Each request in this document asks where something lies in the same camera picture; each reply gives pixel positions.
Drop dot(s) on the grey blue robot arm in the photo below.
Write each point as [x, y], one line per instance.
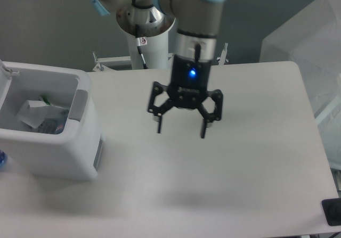
[198, 25]

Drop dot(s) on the white trash can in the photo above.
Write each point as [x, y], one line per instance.
[73, 154]

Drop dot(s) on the black device at edge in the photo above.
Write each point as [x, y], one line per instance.
[331, 208]

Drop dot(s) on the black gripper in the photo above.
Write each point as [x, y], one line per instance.
[189, 83]

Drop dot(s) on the plastic covered equipment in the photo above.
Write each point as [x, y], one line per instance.
[311, 39]

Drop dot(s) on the clear plastic water bottle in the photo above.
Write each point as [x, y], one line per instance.
[51, 126]

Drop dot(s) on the blue bottle cap at edge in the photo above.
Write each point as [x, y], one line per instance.
[3, 159]

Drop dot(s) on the white pedestal foot frame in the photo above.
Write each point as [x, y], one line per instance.
[125, 63]

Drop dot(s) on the white medical wrapper package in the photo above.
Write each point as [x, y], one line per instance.
[34, 112]

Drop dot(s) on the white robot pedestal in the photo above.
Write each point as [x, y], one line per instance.
[154, 50]

